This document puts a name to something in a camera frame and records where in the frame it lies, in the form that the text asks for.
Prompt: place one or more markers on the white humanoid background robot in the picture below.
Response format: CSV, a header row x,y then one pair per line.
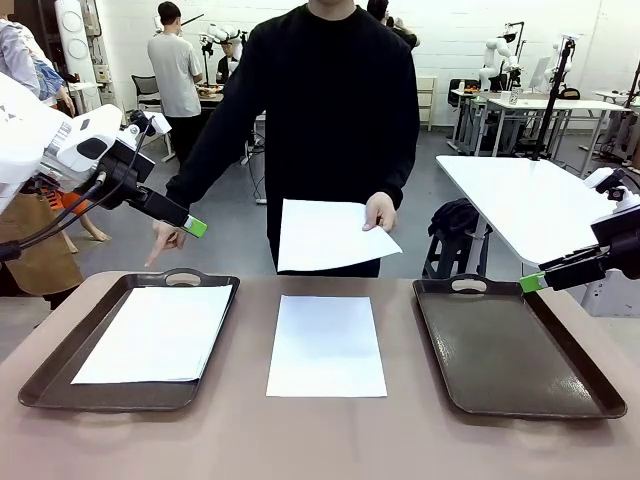
x,y
220,35

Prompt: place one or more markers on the person left forearm black sleeve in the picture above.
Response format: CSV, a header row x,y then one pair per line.
x,y
402,170

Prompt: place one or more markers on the person left hand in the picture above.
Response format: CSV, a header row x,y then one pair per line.
x,y
381,212

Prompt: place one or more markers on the white A4 paper sheet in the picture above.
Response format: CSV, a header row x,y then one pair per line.
x,y
155,335
325,235
327,345

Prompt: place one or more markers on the mannequin with brown apron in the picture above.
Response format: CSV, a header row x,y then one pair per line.
x,y
35,260

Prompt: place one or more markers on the white long desk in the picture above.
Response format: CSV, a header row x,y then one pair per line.
x,y
550,105

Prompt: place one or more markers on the patterned white cup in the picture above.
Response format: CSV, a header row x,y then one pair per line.
x,y
517,96

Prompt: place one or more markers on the white background monitor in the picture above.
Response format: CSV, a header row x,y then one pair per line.
x,y
540,72

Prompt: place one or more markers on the white drawer cabinet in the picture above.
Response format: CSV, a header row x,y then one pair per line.
x,y
427,100

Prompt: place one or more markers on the wooden background workbench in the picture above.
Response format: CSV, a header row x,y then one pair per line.
x,y
210,92

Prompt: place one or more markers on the brown plastic tray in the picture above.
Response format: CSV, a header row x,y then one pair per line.
x,y
510,360
60,395

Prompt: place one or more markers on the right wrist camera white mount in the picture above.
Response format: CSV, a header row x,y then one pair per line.
x,y
602,180

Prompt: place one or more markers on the person right forearm black sleeve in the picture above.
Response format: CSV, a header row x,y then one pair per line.
x,y
205,170

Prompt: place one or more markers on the black bag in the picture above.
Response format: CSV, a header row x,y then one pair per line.
x,y
455,215

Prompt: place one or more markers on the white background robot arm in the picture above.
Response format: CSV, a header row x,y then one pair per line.
x,y
495,60
556,62

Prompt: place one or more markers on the black background chair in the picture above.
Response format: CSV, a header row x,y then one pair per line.
x,y
462,90

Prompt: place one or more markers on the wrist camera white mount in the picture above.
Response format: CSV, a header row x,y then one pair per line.
x,y
602,180
157,122

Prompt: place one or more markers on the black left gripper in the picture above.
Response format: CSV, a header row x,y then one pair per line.
x,y
120,180

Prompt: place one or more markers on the black tripod pole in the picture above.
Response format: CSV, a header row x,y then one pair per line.
x,y
552,100

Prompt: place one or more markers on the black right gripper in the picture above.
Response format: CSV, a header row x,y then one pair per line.
x,y
622,245

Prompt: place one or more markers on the white standing air conditioner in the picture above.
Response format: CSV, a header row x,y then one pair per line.
x,y
75,40

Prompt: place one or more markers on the black mesh office chair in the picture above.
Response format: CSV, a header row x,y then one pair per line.
x,y
145,90

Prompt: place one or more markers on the white side table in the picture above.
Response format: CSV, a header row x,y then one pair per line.
x,y
525,200

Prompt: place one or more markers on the black stool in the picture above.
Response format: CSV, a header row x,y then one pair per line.
x,y
450,255

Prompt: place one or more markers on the person right hand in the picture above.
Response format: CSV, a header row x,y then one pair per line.
x,y
167,242

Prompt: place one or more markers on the man in grey t-shirt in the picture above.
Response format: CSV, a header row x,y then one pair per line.
x,y
175,75

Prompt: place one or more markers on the person torso black sweater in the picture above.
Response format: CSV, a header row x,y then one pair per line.
x,y
340,115

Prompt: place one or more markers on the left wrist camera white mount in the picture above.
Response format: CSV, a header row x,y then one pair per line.
x,y
157,122

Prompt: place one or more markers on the background person dark clothes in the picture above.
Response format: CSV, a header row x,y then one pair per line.
x,y
400,32

